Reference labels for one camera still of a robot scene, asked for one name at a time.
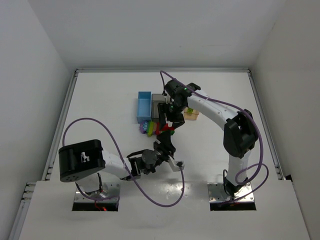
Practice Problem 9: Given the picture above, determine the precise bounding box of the red and green lego block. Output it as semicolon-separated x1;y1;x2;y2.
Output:
159;123;175;136

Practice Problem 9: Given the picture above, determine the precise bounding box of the lime green lego brick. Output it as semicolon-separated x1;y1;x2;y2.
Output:
187;108;194;114

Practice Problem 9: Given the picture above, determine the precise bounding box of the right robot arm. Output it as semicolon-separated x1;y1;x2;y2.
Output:
158;80;258;197

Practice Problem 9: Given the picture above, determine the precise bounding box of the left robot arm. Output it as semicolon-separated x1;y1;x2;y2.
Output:
58;132;184;193

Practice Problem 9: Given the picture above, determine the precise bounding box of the dark grey container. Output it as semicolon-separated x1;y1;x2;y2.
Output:
151;93;167;122

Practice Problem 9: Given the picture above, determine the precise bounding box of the blue container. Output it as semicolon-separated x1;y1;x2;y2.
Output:
136;91;152;124

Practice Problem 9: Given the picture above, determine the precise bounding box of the amber container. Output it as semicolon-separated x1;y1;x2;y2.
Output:
183;107;200;121

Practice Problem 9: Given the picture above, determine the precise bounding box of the red green red lego stack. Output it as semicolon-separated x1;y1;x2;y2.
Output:
153;122;160;135

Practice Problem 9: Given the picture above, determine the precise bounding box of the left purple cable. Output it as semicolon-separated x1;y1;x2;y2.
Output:
61;117;186;208

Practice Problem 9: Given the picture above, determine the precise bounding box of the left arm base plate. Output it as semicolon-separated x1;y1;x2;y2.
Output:
74;181;121;204

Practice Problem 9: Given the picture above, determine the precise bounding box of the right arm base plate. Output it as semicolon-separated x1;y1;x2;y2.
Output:
207;182;255;204

